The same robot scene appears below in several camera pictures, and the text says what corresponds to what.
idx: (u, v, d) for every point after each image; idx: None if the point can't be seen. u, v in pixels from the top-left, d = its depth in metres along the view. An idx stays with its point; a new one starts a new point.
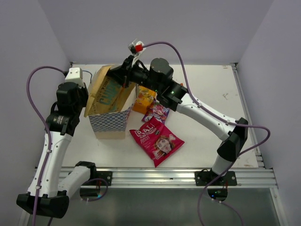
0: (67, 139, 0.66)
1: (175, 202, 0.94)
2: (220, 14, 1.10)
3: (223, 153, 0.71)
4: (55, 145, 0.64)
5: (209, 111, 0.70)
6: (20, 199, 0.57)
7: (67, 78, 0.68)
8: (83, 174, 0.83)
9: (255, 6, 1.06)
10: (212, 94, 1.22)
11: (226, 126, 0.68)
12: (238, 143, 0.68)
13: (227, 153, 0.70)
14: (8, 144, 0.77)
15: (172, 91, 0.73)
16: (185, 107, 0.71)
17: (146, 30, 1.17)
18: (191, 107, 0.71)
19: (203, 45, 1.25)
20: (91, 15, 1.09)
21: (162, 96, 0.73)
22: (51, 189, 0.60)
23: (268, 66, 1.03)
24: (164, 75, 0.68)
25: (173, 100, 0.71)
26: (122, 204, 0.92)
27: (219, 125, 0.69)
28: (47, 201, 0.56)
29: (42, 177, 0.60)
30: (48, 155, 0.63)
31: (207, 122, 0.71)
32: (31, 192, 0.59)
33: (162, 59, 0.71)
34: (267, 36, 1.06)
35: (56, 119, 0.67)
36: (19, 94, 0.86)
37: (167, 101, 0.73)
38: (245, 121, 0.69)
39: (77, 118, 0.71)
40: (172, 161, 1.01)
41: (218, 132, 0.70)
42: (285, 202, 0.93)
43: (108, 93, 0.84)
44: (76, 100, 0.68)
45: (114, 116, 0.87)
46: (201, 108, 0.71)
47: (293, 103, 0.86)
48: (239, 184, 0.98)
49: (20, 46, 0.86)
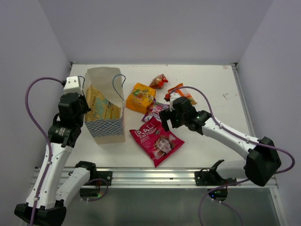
0: (67, 151, 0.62)
1: (175, 201, 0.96)
2: (222, 11, 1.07)
3: (248, 173, 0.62)
4: (55, 157, 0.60)
5: (231, 131, 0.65)
6: (18, 210, 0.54)
7: (66, 89, 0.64)
8: (83, 178, 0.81)
9: (257, 3, 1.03)
10: (212, 93, 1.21)
11: (247, 144, 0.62)
12: (263, 165, 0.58)
13: (252, 174, 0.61)
14: (6, 147, 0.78)
15: (198, 116, 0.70)
16: (207, 129, 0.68)
17: (145, 29, 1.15)
18: (213, 128, 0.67)
19: (204, 44, 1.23)
20: (90, 14, 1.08)
21: (189, 122, 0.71)
22: (49, 200, 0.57)
23: (270, 64, 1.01)
24: (180, 105, 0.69)
25: (198, 123, 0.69)
26: (122, 203, 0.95)
27: (239, 142, 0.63)
28: (44, 213, 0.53)
29: (40, 189, 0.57)
30: (48, 166, 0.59)
31: (229, 143, 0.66)
32: (29, 203, 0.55)
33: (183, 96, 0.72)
34: (269, 33, 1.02)
35: (58, 130, 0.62)
36: (19, 96, 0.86)
37: (193, 126, 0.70)
38: (270, 141, 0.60)
39: (78, 131, 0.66)
40: (172, 161, 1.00)
41: (240, 152, 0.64)
42: (285, 202, 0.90)
43: (99, 109, 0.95)
44: (78, 111, 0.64)
45: (112, 122, 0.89)
46: (222, 128, 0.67)
47: (295, 102, 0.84)
48: (239, 184, 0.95)
49: (20, 50, 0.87)
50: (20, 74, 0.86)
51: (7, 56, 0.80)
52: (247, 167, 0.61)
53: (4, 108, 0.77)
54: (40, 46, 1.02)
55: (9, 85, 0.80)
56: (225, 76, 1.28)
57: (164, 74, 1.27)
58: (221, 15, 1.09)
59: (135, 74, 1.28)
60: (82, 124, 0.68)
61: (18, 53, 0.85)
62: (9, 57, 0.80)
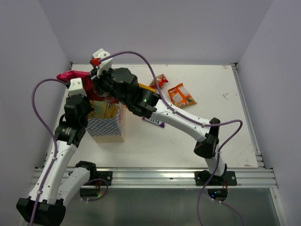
0: (72, 149, 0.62)
1: (176, 202, 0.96)
2: (221, 11, 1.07)
3: (199, 150, 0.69)
4: (61, 153, 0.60)
5: (186, 116, 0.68)
6: (19, 203, 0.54)
7: (70, 92, 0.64)
8: (83, 177, 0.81)
9: (257, 3, 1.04)
10: (212, 93, 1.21)
11: (202, 129, 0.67)
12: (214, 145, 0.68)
13: (203, 154, 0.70)
14: (6, 146, 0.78)
15: (144, 99, 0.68)
16: (160, 114, 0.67)
17: (145, 29, 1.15)
18: (166, 114, 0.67)
19: (204, 44, 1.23)
20: (90, 14, 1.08)
21: (134, 106, 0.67)
22: (51, 196, 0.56)
23: (269, 64, 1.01)
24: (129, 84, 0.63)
25: (147, 108, 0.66)
26: (122, 204, 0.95)
27: (195, 128, 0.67)
28: (45, 207, 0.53)
29: (43, 183, 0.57)
30: (53, 162, 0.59)
31: (184, 127, 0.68)
32: (32, 196, 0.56)
33: (123, 69, 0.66)
34: (268, 33, 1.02)
35: (64, 130, 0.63)
36: (20, 95, 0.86)
37: (139, 110, 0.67)
38: (217, 120, 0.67)
39: (83, 131, 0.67)
40: (170, 161, 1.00)
41: (194, 136, 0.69)
42: (285, 202, 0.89)
43: (97, 108, 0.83)
44: (83, 112, 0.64)
45: (106, 121, 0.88)
46: (175, 113, 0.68)
47: (294, 101, 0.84)
48: (239, 184, 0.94)
49: (20, 49, 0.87)
50: (20, 74, 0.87)
51: (8, 56, 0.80)
52: (200, 148, 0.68)
53: (4, 107, 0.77)
54: (40, 45, 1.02)
55: (9, 84, 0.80)
56: (225, 76, 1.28)
57: (164, 74, 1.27)
58: (220, 15, 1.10)
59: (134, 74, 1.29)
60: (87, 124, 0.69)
61: (18, 52, 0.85)
62: (8, 56, 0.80)
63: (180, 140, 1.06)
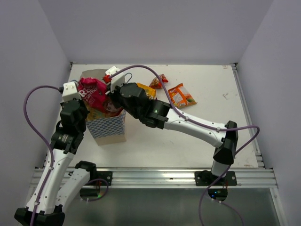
0: (69, 157, 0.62)
1: (175, 202, 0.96)
2: (221, 10, 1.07)
3: (217, 157, 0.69)
4: (57, 163, 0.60)
5: (201, 123, 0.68)
6: (18, 214, 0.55)
7: (64, 97, 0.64)
8: (83, 179, 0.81)
9: (257, 3, 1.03)
10: (212, 93, 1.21)
11: (218, 133, 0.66)
12: (233, 149, 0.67)
13: (223, 159, 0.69)
14: (6, 147, 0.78)
15: (155, 109, 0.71)
16: (172, 123, 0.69)
17: (145, 29, 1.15)
18: (179, 122, 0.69)
19: (204, 44, 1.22)
20: (89, 14, 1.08)
21: (146, 117, 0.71)
22: (49, 205, 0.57)
23: (269, 64, 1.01)
24: (137, 97, 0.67)
25: (158, 119, 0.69)
26: (122, 204, 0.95)
27: (210, 133, 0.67)
28: (43, 218, 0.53)
29: (40, 194, 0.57)
30: (50, 172, 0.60)
31: (199, 134, 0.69)
32: (29, 207, 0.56)
33: (131, 84, 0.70)
34: (268, 33, 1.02)
35: (60, 137, 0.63)
36: (20, 96, 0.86)
37: (153, 122, 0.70)
38: (234, 124, 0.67)
39: (81, 137, 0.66)
40: (170, 161, 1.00)
41: (210, 141, 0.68)
42: (285, 203, 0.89)
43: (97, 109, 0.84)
44: (80, 118, 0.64)
45: (111, 119, 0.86)
46: (188, 120, 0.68)
47: (294, 102, 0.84)
48: (239, 184, 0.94)
49: (20, 49, 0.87)
50: (20, 74, 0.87)
51: (8, 56, 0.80)
52: (219, 154, 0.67)
53: (4, 107, 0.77)
54: (40, 45, 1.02)
55: (9, 85, 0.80)
56: (225, 76, 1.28)
57: (164, 74, 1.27)
58: (220, 15, 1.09)
59: (134, 74, 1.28)
60: (84, 130, 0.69)
61: (17, 52, 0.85)
62: (7, 56, 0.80)
63: (180, 140, 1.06)
